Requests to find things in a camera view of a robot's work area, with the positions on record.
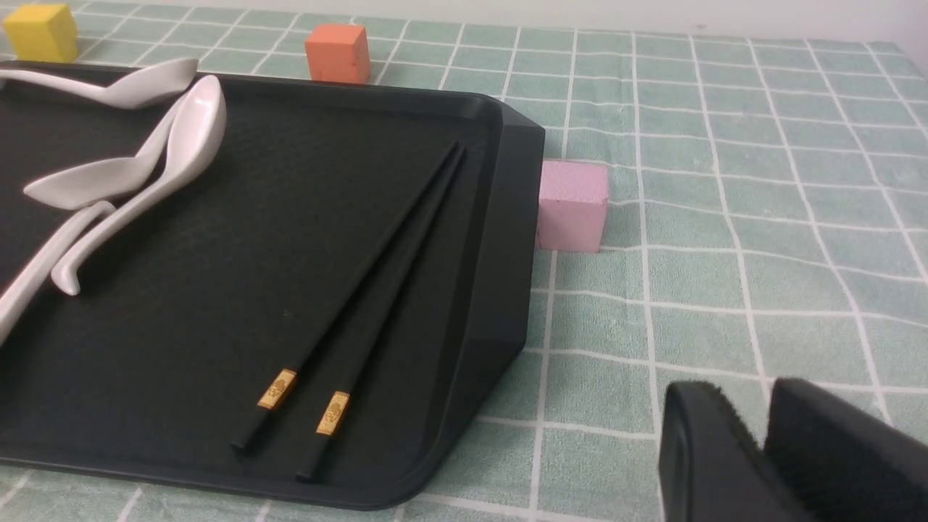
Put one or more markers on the orange foam cube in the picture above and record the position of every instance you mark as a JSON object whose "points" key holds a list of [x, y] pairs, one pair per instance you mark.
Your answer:
{"points": [[338, 53]]}

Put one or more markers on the black plastic tray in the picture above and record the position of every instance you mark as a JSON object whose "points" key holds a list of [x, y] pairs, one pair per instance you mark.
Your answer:
{"points": [[186, 315]]}

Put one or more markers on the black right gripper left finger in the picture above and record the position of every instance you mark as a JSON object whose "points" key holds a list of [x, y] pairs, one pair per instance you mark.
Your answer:
{"points": [[710, 466]]}

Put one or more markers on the black chopstick gold band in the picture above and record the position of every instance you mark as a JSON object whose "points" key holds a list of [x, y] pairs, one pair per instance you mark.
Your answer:
{"points": [[357, 331], [278, 389]]}

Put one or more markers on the pink foam cube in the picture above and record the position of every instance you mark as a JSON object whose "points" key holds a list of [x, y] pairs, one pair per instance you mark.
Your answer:
{"points": [[572, 206]]}

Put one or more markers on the green checkered tablecloth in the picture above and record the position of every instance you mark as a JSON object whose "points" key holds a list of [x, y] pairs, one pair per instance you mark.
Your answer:
{"points": [[767, 219]]}

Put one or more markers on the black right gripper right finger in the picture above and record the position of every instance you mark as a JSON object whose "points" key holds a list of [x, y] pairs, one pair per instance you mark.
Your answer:
{"points": [[843, 464]]}

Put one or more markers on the yellow foam cube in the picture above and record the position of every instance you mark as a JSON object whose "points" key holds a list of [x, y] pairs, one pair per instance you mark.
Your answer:
{"points": [[43, 33]]}

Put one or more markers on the white ceramic spoon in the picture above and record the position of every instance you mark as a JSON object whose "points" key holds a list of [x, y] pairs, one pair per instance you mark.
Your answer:
{"points": [[82, 185], [135, 90], [193, 142], [24, 287]]}

